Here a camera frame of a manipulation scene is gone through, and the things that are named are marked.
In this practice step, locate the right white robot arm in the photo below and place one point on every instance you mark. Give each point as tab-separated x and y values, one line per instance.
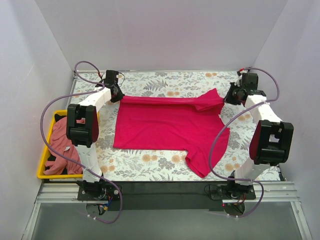
272	138

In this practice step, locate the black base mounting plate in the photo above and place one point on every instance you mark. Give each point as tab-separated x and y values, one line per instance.
164	195

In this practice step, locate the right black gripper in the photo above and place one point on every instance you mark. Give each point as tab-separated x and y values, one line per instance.
230	96

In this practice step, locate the magenta t shirt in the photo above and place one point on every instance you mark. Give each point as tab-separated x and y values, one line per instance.
177	124

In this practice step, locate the black garment in bin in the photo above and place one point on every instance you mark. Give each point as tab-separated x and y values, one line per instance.
58	117

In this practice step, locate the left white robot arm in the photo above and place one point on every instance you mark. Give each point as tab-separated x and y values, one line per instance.
82	126

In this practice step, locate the aluminium frame rail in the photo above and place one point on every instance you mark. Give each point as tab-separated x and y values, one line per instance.
274	191

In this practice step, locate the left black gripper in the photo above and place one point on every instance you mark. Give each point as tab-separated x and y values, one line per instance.
117	94

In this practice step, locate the salmon pink t shirt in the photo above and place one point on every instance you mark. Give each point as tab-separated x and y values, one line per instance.
61	144

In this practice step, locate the yellow plastic bin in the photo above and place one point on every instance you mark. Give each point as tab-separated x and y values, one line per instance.
88	157

